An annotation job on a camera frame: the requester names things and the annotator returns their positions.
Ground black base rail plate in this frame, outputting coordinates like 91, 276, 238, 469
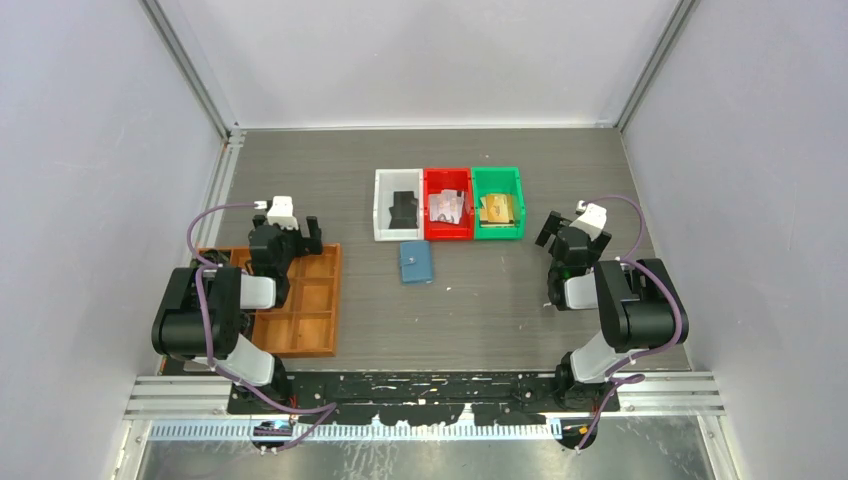
227, 370, 621, 428

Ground pink white cards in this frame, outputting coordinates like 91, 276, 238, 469
428, 189, 467, 225

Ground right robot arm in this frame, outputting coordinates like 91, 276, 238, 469
535, 205, 689, 411

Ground gold cards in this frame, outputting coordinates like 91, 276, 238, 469
479, 193, 516, 228

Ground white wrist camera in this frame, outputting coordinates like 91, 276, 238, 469
266, 195, 300, 230
570, 201, 607, 241

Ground red plastic bin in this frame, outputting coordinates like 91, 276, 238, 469
423, 168, 474, 241

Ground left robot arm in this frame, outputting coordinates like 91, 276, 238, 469
151, 215, 323, 413

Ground orange wooden divider tray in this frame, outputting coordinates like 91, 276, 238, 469
195, 243, 343, 359

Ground white plastic bin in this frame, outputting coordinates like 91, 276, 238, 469
372, 169, 424, 242

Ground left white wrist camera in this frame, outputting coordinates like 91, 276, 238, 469
266, 195, 300, 230

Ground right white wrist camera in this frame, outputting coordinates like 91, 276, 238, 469
570, 201, 607, 241

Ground black card stack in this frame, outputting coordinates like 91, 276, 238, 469
389, 190, 418, 230

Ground green plastic bin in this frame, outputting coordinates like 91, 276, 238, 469
471, 167, 526, 240

